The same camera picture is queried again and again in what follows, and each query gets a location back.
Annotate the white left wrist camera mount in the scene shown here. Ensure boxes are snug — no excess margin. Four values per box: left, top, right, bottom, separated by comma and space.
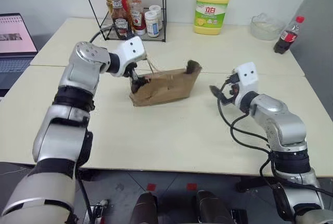
109, 36, 147, 78

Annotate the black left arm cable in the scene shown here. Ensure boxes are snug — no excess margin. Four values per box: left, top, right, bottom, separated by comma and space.
77, 24, 118, 224

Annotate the red squeeze ketchup bottle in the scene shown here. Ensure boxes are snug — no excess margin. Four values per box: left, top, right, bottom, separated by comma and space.
129, 0, 147, 36

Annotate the brown paper bag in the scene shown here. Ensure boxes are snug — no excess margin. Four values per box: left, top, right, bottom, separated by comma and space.
129, 57, 203, 108

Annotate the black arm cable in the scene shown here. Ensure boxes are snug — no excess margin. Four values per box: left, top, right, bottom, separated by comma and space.
216, 74, 333, 196
77, 24, 118, 224

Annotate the tall glass ketchup bottle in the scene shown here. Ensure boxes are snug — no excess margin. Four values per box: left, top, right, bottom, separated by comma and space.
109, 0, 135, 41

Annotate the open laptop computer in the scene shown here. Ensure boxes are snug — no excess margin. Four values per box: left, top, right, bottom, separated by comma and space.
0, 13, 39, 97

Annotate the black wire rack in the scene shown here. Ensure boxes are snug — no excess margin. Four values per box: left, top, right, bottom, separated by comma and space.
79, 0, 168, 44

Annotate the white seasoning jar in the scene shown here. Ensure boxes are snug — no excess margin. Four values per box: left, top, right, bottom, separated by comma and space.
149, 5, 163, 31
144, 10, 160, 38

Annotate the yellow dish detergent jug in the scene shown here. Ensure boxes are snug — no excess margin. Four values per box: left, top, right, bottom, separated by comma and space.
193, 0, 233, 36

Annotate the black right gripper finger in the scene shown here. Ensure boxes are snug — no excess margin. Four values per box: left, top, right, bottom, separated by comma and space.
217, 94, 236, 106
209, 85, 226, 99

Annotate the cola bottle red cap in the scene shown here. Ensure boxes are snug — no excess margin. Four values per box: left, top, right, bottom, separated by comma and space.
273, 16, 305, 55

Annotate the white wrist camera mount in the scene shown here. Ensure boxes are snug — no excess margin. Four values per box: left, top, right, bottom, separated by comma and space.
232, 62, 260, 106
109, 36, 147, 78

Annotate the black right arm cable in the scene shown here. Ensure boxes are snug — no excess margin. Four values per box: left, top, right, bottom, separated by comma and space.
216, 74, 333, 196

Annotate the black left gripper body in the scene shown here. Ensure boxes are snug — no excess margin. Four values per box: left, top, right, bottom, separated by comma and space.
123, 62, 138, 80

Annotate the dark rounded shape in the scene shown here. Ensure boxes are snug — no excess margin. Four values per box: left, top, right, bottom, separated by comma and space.
195, 190, 234, 224
136, 190, 158, 224

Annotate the clear glass bowl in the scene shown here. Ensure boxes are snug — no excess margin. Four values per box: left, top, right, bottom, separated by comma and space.
250, 12, 287, 41

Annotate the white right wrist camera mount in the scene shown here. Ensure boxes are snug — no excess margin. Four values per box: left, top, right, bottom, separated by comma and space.
232, 62, 260, 106

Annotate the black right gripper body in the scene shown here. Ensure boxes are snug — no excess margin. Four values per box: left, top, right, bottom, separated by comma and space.
225, 72, 241, 98

